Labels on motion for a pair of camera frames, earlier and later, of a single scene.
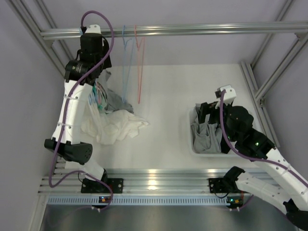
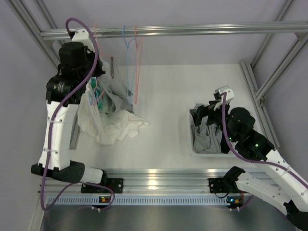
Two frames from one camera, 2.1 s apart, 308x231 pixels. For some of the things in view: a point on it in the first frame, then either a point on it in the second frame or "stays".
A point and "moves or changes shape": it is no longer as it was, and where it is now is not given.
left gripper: x=106 y=63 to x=98 y=71
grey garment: x=206 y=138 stays
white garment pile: x=109 y=127 stays
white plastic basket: x=232 y=153 stays
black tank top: x=224 y=147 stays
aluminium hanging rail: x=285 y=28 stays
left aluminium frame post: x=36 y=16 stays
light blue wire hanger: x=124 y=48 to x=129 y=93
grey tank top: x=115 y=102 moves or changes shape
